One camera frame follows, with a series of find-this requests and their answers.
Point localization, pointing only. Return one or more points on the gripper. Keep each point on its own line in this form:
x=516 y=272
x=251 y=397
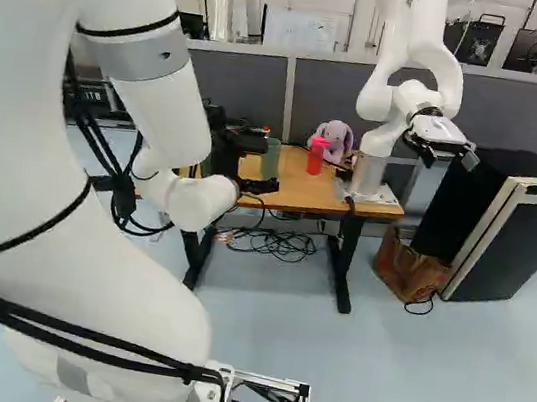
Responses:
x=243 y=141

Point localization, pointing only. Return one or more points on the green cup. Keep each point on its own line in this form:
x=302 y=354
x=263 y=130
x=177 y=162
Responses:
x=271 y=161

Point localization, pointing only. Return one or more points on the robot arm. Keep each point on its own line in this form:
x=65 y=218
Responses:
x=24 y=175

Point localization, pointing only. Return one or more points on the pink bottle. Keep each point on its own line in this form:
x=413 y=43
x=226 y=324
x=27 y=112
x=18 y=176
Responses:
x=314 y=160

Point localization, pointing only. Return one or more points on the wooden table with black legs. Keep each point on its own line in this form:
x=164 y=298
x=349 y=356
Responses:
x=300 y=193

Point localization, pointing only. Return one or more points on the purple plush bunny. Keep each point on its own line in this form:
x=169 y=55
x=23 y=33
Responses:
x=337 y=138

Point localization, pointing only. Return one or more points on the small black box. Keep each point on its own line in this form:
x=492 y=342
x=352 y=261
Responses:
x=344 y=173

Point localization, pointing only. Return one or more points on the white robot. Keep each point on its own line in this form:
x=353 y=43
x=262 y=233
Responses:
x=393 y=78

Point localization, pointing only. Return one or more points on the brown paper bag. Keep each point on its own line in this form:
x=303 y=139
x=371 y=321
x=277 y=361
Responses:
x=407 y=272

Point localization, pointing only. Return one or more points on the tall black cabinet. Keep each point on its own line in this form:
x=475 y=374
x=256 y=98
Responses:
x=470 y=201

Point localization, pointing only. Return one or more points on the grey office partition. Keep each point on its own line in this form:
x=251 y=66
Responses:
x=513 y=116

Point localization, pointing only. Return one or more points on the dark panel with pale frame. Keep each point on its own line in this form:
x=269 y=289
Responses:
x=520 y=243

